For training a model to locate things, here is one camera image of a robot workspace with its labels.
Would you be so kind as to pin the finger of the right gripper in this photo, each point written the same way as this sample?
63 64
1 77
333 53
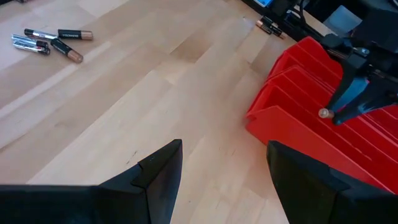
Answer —
373 99
345 84

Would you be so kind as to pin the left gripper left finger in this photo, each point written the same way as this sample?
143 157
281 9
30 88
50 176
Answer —
93 205

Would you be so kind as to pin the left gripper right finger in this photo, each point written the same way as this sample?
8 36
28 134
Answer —
326 199

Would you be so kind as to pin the blue grey chair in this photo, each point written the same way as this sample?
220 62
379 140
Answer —
342 18

